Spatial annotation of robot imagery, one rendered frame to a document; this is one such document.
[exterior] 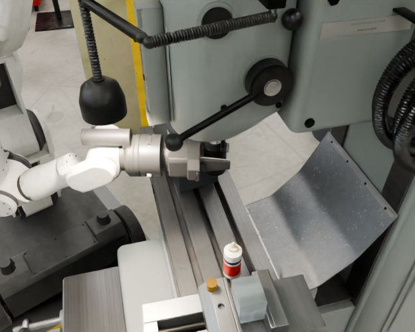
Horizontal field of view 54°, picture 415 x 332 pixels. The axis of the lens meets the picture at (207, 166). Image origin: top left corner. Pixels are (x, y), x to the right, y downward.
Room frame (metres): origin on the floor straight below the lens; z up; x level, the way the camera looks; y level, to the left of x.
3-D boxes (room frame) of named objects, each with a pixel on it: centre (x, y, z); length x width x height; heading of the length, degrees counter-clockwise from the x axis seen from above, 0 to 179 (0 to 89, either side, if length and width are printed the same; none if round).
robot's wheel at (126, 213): (1.08, 0.31, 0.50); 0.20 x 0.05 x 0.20; 37
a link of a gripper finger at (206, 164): (0.62, -0.01, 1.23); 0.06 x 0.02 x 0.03; 90
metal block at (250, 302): (0.42, -0.08, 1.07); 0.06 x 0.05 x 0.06; 12
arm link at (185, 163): (0.66, 0.08, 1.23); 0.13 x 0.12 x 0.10; 0
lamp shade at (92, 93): (0.56, 0.17, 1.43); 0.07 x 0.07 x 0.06
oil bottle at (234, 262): (0.56, -0.06, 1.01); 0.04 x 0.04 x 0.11
